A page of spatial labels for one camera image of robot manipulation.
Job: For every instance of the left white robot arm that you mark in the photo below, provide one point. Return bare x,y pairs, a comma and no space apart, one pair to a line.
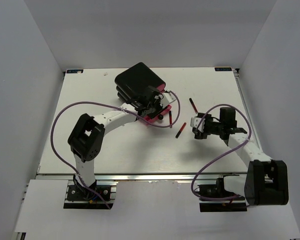
88,133

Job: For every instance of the black pink drawer organizer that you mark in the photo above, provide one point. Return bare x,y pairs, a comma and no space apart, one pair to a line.
133,81

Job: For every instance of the blue label corner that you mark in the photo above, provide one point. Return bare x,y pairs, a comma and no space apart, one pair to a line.
74,71
223,69

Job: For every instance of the blue label right corner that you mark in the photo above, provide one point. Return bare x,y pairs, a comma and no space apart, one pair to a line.
223,69

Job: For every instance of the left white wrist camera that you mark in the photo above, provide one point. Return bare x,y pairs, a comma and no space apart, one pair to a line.
167,99

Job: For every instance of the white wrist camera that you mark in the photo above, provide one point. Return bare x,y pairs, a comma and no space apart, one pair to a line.
167,99
197,123

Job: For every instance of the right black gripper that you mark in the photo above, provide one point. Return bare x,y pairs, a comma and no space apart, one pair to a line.
203,135

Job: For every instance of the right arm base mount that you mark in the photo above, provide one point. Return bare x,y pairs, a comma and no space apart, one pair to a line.
211,195

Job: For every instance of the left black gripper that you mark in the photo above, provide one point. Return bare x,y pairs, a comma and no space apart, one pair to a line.
158,103

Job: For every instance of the red lip gloss front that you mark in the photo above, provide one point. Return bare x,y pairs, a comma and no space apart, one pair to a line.
180,130

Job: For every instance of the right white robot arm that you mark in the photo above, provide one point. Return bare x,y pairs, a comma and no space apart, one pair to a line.
266,179

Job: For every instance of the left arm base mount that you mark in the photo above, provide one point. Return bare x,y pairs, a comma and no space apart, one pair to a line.
102,198

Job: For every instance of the pink drawer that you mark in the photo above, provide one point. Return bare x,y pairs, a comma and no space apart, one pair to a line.
161,88
159,116

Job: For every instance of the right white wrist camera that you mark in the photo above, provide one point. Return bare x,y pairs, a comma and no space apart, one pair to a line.
197,123

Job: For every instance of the blue label left corner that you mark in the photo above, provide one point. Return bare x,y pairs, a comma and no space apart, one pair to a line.
74,71

